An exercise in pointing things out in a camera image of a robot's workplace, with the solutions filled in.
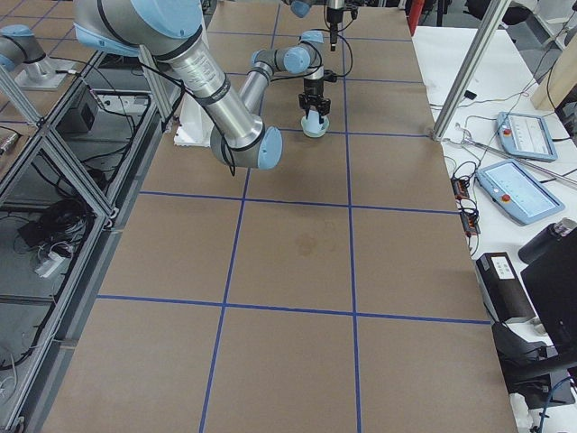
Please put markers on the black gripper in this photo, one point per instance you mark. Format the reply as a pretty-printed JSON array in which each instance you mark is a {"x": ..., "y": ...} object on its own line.
[
  {"x": 333, "y": 19},
  {"x": 314, "y": 87}
]

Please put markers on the light blue plastic cup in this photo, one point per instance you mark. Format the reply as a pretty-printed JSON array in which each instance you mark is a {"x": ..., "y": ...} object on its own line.
[{"x": 314, "y": 122}]

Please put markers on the light green bowl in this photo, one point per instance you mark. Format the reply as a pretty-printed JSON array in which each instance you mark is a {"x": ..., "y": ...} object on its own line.
[{"x": 314, "y": 131}]

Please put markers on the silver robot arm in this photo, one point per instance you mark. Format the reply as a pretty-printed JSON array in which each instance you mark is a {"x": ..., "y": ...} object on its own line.
[
  {"x": 172, "y": 32},
  {"x": 301, "y": 8}
]

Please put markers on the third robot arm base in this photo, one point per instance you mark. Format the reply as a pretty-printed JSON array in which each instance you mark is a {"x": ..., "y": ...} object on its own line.
[{"x": 20, "y": 49}]

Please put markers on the dark water bottle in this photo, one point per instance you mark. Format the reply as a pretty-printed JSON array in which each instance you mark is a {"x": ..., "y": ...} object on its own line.
[{"x": 545, "y": 239}]

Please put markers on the small black square pad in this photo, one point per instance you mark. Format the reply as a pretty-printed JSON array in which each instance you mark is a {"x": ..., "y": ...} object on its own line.
[{"x": 469, "y": 95}]

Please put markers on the metal reacher grabber stick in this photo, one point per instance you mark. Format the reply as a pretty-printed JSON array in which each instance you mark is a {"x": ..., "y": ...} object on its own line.
[{"x": 469, "y": 142}]

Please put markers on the near blue teach pendant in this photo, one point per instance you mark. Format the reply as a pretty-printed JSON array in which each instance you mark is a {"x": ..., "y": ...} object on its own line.
[{"x": 518, "y": 193}]

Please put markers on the blue teach pendant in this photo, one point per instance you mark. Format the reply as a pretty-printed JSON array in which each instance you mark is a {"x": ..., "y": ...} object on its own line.
[
  {"x": 526, "y": 136},
  {"x": 518, "y": 193}
]

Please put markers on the far blue teach pendant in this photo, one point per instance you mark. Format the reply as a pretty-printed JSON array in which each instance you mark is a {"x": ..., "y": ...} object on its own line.
[{"x": 526, "y": 136}]

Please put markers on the black box with label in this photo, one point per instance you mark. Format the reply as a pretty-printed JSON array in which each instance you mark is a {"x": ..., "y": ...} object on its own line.
[{"x": 502, "y": 289}]

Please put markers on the black computer monitor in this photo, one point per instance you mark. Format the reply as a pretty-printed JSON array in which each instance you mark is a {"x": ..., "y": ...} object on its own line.
[{"x": 550, "y": 281}]

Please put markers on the white power strip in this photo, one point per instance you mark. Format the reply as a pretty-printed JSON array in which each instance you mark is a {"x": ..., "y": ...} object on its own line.
[{"x": 49, "y": 265}]

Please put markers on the white central pedestal column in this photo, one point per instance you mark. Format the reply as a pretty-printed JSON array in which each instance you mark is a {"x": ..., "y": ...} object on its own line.
[{"x": 195, "y": 126}]

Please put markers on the aluminium frame post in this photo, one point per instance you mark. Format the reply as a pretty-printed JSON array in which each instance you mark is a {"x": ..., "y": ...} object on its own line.
[{"x": 480, "y": 42}]

